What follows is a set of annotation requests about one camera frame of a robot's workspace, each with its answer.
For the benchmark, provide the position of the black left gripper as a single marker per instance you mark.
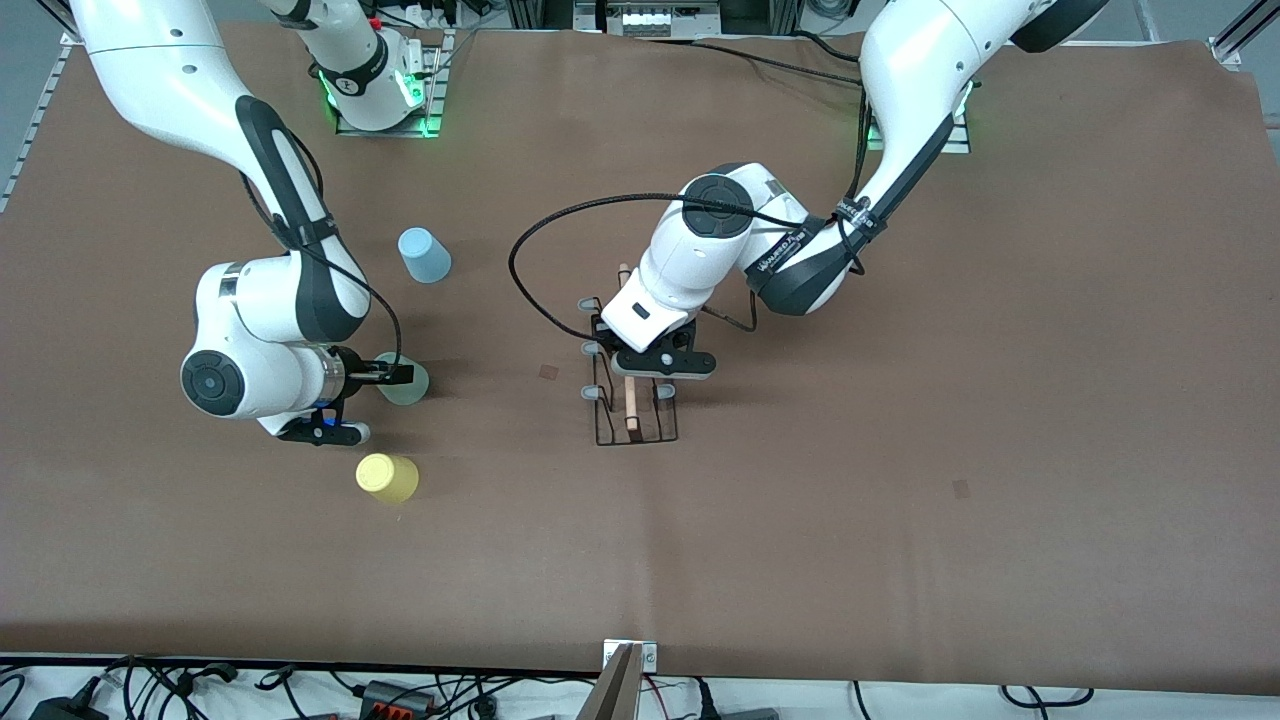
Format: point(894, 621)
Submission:
point(604, 333)

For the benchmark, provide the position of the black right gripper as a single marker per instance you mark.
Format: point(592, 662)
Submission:
point(353, 372)

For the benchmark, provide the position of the mint green plastic cup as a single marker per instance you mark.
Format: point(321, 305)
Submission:
point(412, 395)

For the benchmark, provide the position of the yellow plastic cup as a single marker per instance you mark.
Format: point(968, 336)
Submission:
point(388, 478)

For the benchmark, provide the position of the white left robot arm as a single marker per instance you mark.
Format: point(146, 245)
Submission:
point(920, 60)

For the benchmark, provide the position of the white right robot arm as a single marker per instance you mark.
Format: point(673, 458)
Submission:
point(160, 80)

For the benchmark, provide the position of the light blue plastic cup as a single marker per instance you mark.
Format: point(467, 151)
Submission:
point(425, 258)

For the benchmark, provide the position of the brown table mat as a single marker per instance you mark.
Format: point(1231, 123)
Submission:
point(700, 550)

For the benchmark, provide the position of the white electronic device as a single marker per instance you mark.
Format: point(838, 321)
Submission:
point(660, 20)

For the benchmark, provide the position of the black orange connector block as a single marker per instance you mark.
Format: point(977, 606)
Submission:
point(395, 697)

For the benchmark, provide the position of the white power strip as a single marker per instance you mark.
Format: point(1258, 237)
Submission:
point(435, 15)

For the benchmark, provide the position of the black power adapter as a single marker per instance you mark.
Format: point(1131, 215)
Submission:
point(65, 710)

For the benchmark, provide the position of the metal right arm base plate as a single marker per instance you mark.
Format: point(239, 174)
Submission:
point(436, 110)

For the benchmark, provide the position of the small metal bracket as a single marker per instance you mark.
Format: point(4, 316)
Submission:
point(648, 657)

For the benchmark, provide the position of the aluminium frame rack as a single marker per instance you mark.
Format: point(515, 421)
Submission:
point(540, 12)

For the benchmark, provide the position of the grey camera mount pole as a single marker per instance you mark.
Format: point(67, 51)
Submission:
point(612, 695)

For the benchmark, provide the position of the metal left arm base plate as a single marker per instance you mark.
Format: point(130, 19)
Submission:
point(958, 140)

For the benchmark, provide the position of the aluminium profile rail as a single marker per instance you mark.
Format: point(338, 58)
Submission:
point(1240, 35)
point(40, 110)

